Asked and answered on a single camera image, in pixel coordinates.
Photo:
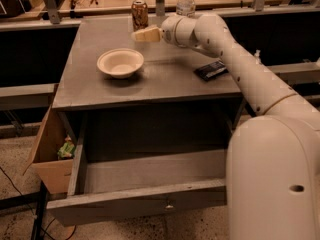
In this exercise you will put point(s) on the small clear sanitizer bottle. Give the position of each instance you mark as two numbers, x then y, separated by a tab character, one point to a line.
257	54

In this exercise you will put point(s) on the grey wooden cabinet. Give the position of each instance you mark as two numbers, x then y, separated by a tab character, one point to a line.
164	108

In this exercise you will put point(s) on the white paper bowl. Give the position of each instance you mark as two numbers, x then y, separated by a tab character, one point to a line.
120	63

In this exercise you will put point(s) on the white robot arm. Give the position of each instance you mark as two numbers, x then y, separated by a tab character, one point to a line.
273	159

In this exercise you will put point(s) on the green snack bag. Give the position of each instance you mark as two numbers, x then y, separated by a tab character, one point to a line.
66	151

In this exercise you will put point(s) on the cardboard box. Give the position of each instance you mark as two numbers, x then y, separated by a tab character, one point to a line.
43	158

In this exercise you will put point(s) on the dark blue snack packet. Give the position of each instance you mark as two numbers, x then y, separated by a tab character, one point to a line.
211	71

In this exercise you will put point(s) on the orange drink can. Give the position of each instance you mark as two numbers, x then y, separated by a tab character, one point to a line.
139	10

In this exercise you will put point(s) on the open grey top drawer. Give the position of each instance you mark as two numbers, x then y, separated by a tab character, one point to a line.
143	186

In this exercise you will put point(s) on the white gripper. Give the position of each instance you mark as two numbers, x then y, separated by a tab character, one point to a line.
169	30

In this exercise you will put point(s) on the clear plastic water bottle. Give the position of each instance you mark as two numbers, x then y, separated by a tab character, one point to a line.
185	8

